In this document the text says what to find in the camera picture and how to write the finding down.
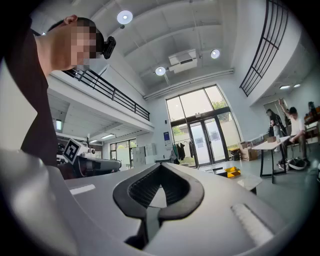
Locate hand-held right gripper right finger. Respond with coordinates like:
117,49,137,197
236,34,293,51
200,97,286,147
147,162,288,256

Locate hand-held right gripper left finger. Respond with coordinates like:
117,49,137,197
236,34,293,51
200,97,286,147
65,162,163,256

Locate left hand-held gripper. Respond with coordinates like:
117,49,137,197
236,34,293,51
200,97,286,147
56,138,123,180

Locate black divided tray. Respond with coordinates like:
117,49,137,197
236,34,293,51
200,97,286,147
204,166,242,180

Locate large cardboard box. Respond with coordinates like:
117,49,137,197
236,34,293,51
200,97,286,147
239,141,260,161

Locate white lockers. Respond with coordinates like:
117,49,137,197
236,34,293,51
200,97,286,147
131,146,147,166

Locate yellow and black bin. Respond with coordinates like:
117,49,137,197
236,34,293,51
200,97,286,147
228,147,241,161

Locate clothes rack with garments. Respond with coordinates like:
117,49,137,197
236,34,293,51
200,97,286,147
170,138,196,161

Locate black metal railing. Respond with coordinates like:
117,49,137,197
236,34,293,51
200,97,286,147
239,0,290,98
63,68,151,122

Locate glass double door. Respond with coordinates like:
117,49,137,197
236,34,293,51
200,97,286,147
186,116,227,168

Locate white table with black legs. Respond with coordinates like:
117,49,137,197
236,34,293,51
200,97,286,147
251,135,291,185

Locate person's black shirt torso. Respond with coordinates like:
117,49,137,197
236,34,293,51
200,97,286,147
4,14,60,168

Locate white rounded floor device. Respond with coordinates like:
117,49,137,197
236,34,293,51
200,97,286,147
286,156,308,171

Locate large window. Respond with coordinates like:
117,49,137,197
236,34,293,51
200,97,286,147
165,84,230,124

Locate white ceiling air conditioner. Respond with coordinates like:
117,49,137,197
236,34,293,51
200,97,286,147
167,48,199,75

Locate person's head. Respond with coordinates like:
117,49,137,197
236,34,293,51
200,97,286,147
34,14,105,72

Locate black head-worn camera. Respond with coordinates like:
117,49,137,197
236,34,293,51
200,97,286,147
100,35,117,60

